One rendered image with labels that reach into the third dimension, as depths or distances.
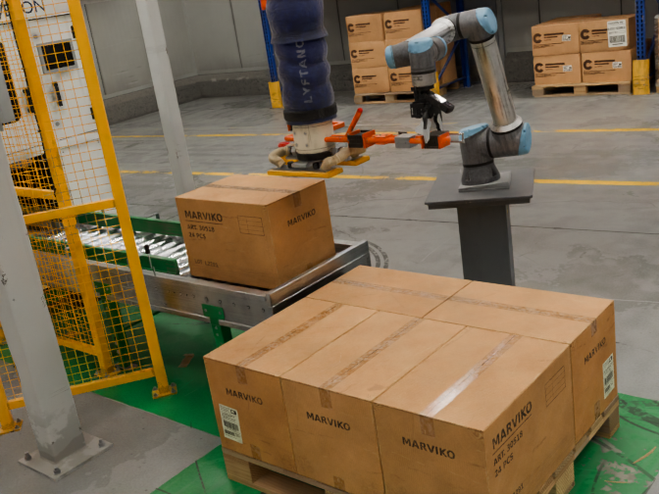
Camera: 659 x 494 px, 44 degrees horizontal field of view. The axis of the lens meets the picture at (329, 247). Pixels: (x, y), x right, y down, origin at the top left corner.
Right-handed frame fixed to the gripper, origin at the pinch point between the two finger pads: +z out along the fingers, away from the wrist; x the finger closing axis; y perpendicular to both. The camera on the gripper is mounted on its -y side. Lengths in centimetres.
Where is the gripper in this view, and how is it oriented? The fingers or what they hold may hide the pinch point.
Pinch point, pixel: (434, 137)
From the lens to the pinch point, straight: 315.8
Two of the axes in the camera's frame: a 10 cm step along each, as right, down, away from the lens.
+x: -6.2, 3.3, -7.1
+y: -7.7, -0.9, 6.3
